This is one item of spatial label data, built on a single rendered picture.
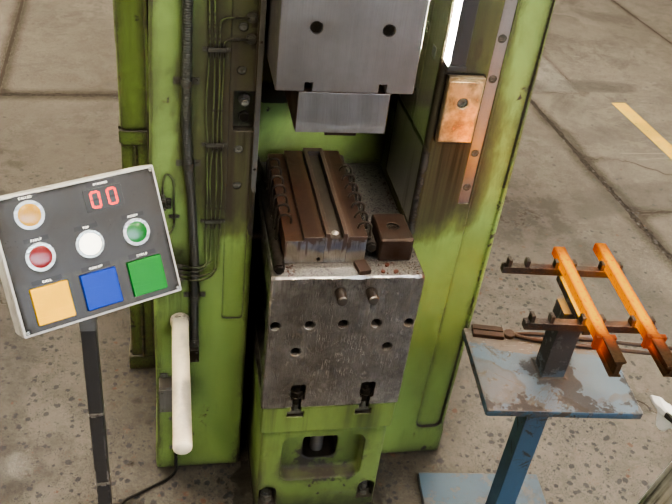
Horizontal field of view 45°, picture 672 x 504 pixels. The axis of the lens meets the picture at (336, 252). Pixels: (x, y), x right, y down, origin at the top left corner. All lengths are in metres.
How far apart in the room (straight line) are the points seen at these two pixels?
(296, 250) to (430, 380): 0.80
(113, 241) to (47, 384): 1.31
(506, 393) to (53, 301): 1.09
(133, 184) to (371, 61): 0.56
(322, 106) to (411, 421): 1.26
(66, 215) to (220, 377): 0.87
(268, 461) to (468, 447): 0.78
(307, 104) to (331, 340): 0.64
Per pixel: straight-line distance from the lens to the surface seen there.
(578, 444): 3.01
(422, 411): 2.65
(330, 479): 2.49
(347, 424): 2.30
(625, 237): 4.19
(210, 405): 2.47
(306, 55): 1.69
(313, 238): 1.92
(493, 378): 2.09
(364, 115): 1.77
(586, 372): 2.20
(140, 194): 1.74
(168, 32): 1.80
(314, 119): 1.75
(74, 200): 1.70
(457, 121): 1.98
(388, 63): 1.73
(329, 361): 2.11
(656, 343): 1.92
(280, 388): 2.15
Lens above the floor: 2.08
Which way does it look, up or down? 36 degrees down
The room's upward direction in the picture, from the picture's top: 8 degrees clockwise
